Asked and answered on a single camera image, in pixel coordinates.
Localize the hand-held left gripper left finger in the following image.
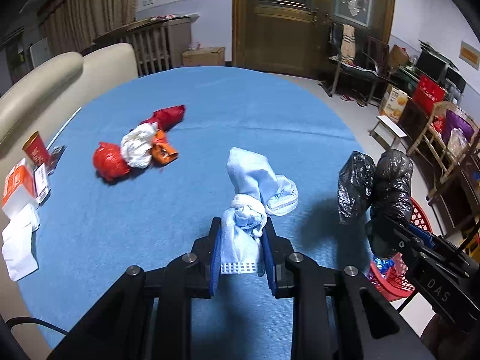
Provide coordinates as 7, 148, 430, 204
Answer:
47, 217, 222, 360

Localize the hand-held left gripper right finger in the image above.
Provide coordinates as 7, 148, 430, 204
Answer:
260, 219, 436, 360

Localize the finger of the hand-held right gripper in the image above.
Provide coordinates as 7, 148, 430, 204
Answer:
365, 210, 413, 256
409, 224, 437, 250

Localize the balled black plastic bag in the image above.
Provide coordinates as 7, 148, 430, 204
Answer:
365, 149, 414, 257

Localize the red plastic basket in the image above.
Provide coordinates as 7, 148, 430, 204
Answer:
367, 195, 433, 302

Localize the crinkled black plastic bag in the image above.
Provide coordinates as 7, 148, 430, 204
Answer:
337, 151, 377, 226

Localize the light blue face mask bundle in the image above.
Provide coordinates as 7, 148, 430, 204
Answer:
219, 147, 299, 276

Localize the orange wrapper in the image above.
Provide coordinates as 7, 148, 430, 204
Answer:
151, 129, 180, 165

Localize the balled red plastic bag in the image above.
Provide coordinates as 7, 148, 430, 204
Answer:
93, 142, 131, 184

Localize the red plastic wrapper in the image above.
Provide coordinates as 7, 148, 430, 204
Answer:
140, 105, 186, 131

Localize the person's right forearm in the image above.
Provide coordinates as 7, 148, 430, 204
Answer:
422, 309, 480, 360

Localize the wooden rack with bags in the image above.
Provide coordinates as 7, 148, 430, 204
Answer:
407, 100, 480, 192

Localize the clear plastic bag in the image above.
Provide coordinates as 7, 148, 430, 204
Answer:
446, 127, 474, 160

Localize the white stool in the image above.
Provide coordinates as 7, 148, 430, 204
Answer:
369, 114, 409, 151

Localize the dark wooden side table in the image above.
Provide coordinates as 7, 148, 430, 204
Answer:
397, 97, 430, 141

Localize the purple cushion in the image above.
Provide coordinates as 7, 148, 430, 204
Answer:
444, 109, 477, 147

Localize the yellow carton box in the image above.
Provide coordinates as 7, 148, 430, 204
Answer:
379, 83, 409, 122

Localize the red gift bag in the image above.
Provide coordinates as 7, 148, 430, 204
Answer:
412, 75, 448, 115

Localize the blue tablecloth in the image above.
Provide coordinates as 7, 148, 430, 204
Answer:
15, 65, 409, 360

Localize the small black monitor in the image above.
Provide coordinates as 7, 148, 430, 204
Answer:
446, 67, 467, 92

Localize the black metal chair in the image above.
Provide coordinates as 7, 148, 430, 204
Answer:
319, 20, 391, 107

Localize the brown open cardboard box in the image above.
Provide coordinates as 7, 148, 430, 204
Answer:
388, 44, 410, 70

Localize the striped scarf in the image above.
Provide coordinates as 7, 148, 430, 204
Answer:
339, 23, 356, 61

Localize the small white packet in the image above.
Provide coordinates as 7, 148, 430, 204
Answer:
34, 163, 51, 205

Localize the white tissue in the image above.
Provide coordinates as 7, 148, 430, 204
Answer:
2, 202, 41, 282

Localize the small dark packet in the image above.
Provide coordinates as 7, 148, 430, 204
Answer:
47, 145, 66, 175

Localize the orange and white box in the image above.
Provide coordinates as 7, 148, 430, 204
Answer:
1, 157, 38, 218

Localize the red paper cup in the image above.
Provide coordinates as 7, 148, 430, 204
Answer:
22, 131, 51, 166

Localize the wooden double door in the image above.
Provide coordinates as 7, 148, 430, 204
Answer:
232, 0, 397, 79

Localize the wooden crib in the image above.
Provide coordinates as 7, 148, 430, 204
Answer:
92, 20, 173, 77

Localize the beige cabinet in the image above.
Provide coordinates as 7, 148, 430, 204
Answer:
163, 17, 194, 70

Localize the beige sofa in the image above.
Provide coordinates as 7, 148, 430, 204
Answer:
0, 42, 139, 158

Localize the red patterned paper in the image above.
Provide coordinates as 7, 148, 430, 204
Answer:
148, 14, 199, 22

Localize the white panel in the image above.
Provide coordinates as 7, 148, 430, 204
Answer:
29, 37, 51, 70

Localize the brown curtain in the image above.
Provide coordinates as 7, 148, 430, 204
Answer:
37, 0, 141, 51

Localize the thin black cable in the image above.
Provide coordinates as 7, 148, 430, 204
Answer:
452, 223, 480, 257

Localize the orange wall sign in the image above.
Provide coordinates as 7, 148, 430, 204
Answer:
459, 39, 480, 70

